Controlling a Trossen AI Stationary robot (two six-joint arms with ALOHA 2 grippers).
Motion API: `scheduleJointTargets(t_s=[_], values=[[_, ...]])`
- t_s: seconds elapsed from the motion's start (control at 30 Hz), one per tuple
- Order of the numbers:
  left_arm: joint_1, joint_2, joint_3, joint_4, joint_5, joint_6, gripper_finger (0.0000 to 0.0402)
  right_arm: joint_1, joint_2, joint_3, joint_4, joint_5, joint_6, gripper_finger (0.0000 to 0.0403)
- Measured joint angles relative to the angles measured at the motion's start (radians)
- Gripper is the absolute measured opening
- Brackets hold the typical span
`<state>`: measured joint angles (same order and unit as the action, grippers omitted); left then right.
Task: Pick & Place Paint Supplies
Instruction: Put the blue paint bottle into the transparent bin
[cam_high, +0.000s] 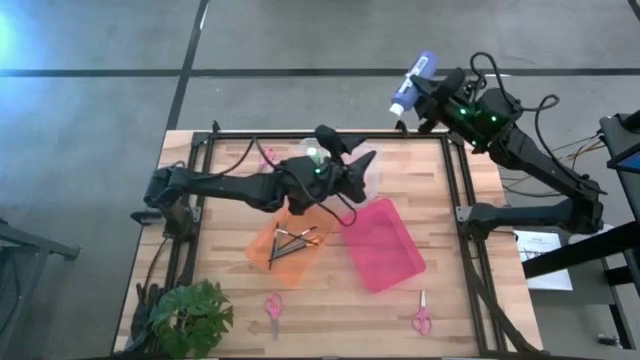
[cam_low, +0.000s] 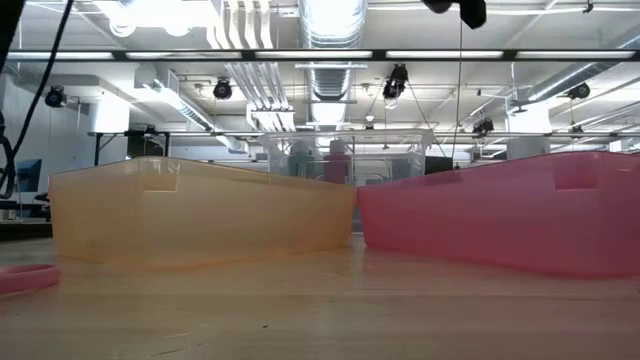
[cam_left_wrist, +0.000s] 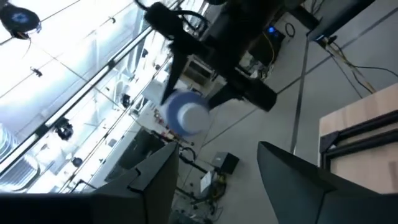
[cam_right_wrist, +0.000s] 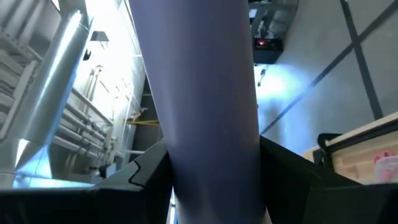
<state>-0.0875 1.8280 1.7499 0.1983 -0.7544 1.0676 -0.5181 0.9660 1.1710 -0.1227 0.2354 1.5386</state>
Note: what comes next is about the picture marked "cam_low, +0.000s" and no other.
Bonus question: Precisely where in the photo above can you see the magenta paint bottle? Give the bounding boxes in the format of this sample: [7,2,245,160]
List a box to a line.
[322,139,353,185]

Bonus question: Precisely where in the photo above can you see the green paint bottle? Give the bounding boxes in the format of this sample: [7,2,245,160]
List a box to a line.
[287,141,317,180]

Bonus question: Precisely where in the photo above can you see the pink handled scissors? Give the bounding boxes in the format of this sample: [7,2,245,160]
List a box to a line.
[0,263,62,297]

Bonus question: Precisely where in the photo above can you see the clear plastic bin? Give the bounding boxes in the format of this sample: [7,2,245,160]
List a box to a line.
[258,128,435,187]

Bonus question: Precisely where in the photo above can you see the computer monitor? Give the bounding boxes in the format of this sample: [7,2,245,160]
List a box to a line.
[15,157,44,194]
[424,155,455,176]

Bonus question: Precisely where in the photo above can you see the white LED light strip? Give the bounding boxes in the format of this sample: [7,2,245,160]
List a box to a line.
[517,49,637,60]
[124,50,245,60]
[384,49,505,60]
[7,50,115,60]
[254,49,375,60]

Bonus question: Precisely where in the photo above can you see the orange plastic bin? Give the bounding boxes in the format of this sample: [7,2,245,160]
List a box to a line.
[48,155,357,266]

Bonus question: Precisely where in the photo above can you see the pink plastic bin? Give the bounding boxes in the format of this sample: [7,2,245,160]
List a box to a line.
[355,150,640,279]

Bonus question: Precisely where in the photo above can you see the black framed table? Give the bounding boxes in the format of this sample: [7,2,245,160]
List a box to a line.
[87,129,174,167]

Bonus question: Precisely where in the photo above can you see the black aluminium rig frame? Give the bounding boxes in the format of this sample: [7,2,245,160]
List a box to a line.
[0,48,640,64]

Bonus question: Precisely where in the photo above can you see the silver ventilation duct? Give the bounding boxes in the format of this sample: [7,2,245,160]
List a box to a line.
[298,0,369,126]
[509,22,640,106]

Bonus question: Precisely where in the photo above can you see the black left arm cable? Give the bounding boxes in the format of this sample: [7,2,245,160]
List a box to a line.
[0,0,76,201]

